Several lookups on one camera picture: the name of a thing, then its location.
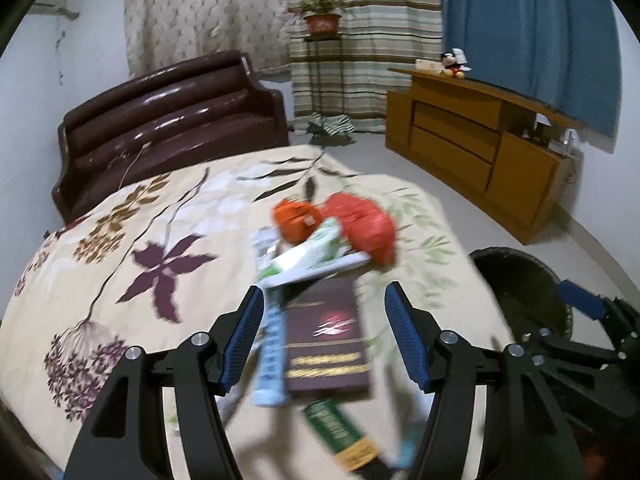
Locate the black trash bin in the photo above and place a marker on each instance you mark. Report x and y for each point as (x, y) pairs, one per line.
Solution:
(520, 285)

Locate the red plastic bag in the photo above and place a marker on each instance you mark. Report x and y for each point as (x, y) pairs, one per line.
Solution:
(365, 225)

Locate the white paper tag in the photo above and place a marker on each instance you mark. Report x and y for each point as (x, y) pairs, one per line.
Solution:
(542, 120)

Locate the mouse plush toy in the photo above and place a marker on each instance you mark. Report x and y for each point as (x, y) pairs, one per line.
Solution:
(451, 62)

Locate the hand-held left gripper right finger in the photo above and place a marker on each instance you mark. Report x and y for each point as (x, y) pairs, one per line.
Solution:
(405, 340)

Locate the floral tablecloth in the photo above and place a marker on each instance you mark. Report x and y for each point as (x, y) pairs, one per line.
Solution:
(150, 220)

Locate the maroon box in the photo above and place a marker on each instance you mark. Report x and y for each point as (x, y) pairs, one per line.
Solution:
(325, 350)

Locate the small clear bottle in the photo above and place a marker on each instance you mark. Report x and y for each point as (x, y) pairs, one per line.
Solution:
(571, 142)

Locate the striped curtain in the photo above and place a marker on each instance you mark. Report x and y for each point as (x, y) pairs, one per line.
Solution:
(380, 35)

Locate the light blue tube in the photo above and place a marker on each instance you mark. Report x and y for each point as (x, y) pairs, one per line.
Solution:
(272, 360)

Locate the potted plant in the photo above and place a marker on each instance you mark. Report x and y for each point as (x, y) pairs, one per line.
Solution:
(322, 25)

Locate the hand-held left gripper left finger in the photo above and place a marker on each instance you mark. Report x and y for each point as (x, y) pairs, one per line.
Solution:
(245, 335)

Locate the beige patterned curtain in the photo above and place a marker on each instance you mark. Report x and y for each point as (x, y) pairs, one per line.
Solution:
(200, 10)

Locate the wooden cabinet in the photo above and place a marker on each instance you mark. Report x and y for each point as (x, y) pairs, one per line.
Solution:
(450, 130)

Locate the brown leather sofa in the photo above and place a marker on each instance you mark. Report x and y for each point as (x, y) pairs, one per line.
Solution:
(175, 120)

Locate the white box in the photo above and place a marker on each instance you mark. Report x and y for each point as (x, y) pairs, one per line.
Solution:
(427, 65)

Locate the white flat packet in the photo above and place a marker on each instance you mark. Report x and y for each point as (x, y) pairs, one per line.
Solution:
(345, 264)

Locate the blue curtain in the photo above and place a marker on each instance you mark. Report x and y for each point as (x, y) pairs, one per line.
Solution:
(525, 35)

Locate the white air conditioner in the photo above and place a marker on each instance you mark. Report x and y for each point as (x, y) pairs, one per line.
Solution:
(55, 4)

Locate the striped cloth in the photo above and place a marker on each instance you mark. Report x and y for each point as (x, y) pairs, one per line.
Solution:
(332, 124)

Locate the small orange plastic bag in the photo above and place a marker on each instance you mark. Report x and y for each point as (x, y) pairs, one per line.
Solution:
(292, 217)

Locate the green packet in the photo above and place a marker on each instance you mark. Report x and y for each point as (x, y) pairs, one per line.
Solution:
(335, 430)

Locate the black metal plant stand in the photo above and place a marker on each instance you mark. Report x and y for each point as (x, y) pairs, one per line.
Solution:
(322, 38)

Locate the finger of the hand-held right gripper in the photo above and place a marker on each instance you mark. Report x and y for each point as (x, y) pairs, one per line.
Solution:
(580, 297)
(580, 352)

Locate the white card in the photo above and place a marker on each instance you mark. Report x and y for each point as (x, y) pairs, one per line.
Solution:
(461, 55)

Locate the clear plastic wrapper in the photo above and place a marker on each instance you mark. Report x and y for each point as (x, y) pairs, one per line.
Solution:
(262, 247)

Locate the green white toothpaste tube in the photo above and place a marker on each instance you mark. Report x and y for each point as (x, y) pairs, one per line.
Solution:
(310, 250)

